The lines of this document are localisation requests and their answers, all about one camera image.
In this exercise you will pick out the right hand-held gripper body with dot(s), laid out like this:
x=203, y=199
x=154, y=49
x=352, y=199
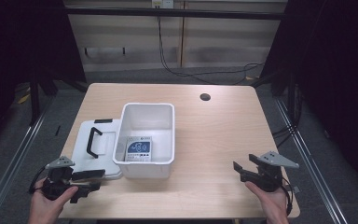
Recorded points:
x=268, y=179

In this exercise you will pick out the yellow floor tape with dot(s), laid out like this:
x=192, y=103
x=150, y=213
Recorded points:
x=23, y=99

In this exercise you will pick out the blue and white packet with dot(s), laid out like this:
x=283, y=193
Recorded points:
x=139, y=149

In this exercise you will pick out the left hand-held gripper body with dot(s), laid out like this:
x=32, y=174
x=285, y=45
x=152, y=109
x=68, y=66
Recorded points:
x=57, y=183

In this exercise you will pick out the black metal stand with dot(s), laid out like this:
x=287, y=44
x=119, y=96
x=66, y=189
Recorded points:
x=34, y=102

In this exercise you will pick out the aluminium floor rail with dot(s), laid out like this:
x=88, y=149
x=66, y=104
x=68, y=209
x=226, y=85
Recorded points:
x=317, y=177
x=9, y=174

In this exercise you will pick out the small black stick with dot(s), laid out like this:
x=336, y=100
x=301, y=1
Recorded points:
x=57, y=130

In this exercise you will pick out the white wall socket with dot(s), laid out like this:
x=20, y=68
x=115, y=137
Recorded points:
x=162, y=3

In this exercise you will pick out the black horizontal frame bar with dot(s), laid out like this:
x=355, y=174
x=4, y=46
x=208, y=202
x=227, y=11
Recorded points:
x=167, y=13

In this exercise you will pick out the person's right hand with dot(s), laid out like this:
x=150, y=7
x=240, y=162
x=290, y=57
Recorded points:
x=273, y=205

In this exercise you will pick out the person's left hand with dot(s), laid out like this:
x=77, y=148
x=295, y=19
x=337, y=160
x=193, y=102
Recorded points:
x=43, y=208

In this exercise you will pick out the white plastic storage box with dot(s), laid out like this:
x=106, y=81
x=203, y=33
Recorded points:
x=146, y=119

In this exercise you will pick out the black curtain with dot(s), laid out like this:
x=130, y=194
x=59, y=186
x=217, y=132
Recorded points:
x=338, y=77
x=24, y=46

